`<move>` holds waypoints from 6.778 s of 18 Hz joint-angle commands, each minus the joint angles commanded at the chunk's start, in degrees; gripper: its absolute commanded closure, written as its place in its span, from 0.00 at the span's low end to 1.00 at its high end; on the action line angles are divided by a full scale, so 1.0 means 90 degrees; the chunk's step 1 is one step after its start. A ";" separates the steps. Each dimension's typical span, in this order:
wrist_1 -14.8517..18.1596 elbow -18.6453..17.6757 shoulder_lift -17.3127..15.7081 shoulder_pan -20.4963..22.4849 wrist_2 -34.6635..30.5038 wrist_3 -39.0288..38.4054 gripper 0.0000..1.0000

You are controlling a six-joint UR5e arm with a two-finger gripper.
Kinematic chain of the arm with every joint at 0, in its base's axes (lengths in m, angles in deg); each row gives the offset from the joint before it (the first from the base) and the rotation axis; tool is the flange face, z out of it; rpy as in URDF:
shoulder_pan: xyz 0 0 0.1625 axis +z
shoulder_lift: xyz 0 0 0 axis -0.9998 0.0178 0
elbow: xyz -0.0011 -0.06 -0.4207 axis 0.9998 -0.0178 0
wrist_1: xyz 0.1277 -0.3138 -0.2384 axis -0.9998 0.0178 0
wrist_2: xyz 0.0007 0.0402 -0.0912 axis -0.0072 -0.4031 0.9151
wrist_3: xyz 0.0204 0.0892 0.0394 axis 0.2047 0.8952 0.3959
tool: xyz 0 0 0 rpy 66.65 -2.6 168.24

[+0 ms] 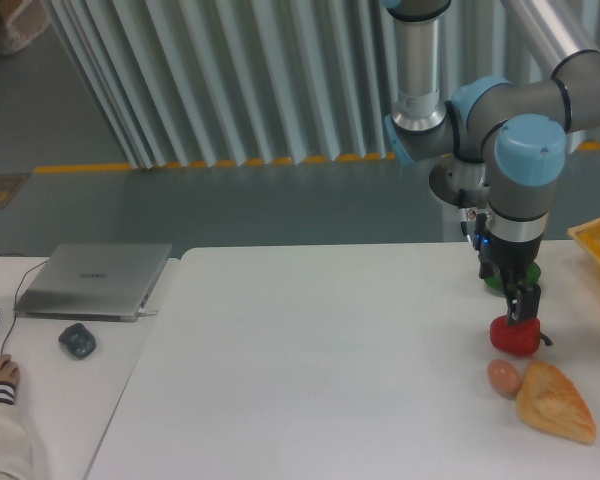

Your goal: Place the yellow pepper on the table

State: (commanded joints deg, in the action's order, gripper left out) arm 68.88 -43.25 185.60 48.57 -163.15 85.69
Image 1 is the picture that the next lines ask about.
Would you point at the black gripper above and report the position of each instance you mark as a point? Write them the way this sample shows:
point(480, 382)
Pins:
point(495, 255)

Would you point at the cream striped sleeve forearm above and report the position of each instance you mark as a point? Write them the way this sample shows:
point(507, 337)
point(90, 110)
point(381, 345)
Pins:
point(15, 445)

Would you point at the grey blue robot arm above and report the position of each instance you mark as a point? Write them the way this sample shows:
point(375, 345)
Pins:
point(509, 142)

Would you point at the green bell pepper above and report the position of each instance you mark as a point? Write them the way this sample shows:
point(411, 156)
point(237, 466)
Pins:
point(533, 275)

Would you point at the red bell pepper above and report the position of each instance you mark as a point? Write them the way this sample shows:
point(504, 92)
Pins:
point(520, 338)

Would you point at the person's hand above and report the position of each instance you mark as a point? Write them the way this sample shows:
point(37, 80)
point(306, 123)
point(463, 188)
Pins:
point(9, 374)

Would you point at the brown egg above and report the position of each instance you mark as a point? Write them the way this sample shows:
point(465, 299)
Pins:
point(504, 377)

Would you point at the toasted bread piece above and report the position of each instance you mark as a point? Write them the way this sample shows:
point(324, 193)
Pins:
point(548, 401)

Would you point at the corrugated metal partition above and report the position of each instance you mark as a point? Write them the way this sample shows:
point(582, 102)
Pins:
point(219, 82)

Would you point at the dark grey computer mouse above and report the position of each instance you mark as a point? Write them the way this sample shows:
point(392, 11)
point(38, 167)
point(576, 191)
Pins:
point(77, 341)

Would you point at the silver closed laptop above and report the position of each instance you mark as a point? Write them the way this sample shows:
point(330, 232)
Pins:
point(95, 281)

